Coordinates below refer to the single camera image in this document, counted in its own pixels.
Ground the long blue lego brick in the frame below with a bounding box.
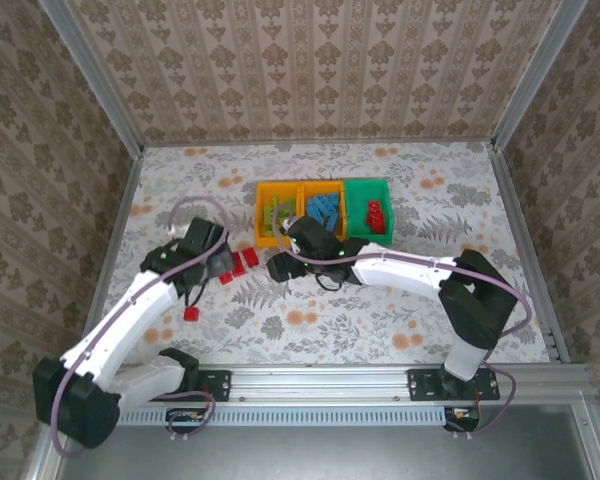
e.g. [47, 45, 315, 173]
[307, 192, 344, 209]

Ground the green plastic bin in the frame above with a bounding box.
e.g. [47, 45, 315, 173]
[343, 178, 395, 245]

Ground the floral tablecloth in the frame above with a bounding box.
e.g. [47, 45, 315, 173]
[87, 142, 556, 369]

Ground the small electronics board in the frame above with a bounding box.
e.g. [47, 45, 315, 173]
[167, 407, 216, 434]
[444, 405, 481, 432]

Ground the grey metal plate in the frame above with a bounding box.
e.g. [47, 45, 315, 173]
[54, 403, 600, 480]

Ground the thin black cable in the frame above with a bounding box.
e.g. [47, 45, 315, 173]
[182, 278, 207, 309]
[313, 272, 349, 294]

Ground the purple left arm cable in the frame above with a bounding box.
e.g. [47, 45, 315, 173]
[51, 196, 231, 459]

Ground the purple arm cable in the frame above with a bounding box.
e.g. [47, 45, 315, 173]
[272, 206, 536, 434]
[51, 196, 231, 459]

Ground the aluminium side rail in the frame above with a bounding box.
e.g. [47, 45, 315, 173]
[485, 141, 574, 365]
[22, 147, 145, 480]

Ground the aluminium back rail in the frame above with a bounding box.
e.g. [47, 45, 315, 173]
[139, 137, 494, 149]

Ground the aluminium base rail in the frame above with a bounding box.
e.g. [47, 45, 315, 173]
[117, 363, 594, 407]

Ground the slotted white cable duct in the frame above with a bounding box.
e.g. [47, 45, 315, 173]
[122, 404, 449, 427]

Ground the aluminium frame post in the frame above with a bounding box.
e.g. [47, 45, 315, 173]
[490, 0, 590, 149]
[37, 0, 146, 156]

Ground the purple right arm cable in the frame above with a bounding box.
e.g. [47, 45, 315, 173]
[272, 206, 536, 434]

